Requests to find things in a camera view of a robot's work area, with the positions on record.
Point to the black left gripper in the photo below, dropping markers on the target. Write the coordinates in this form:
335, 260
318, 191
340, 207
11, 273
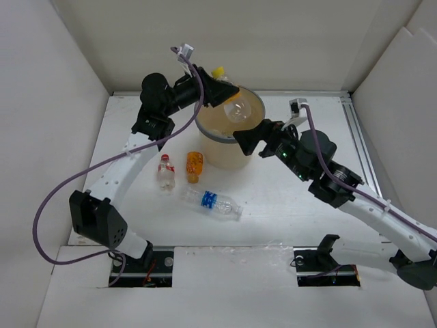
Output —
216, 91

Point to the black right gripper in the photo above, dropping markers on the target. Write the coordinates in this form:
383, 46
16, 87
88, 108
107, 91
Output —
248, 139

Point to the yellow cap orange label bottle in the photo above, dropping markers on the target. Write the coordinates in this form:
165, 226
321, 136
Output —
237, 108

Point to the clear bottle blue label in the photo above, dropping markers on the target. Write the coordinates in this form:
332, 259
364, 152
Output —
222, 205

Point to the small red cap bottle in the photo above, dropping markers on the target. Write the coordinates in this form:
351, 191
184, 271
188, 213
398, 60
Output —
166, 174

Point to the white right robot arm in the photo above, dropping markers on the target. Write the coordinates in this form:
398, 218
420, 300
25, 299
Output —
410, 252

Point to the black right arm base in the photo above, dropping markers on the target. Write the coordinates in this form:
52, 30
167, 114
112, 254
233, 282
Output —
315, 267

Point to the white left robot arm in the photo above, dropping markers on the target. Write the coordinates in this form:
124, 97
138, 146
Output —
95, 212

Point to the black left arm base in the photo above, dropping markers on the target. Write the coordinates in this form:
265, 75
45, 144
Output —
159, 274

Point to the beige bin with grey rim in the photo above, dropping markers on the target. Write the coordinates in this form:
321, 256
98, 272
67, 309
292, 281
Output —
216, 132

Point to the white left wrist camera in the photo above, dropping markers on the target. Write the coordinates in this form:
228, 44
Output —
183, 54

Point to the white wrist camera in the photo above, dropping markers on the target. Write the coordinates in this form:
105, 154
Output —
298, 112
183, 54

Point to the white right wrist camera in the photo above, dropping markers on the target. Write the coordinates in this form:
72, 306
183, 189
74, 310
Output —
298, 112

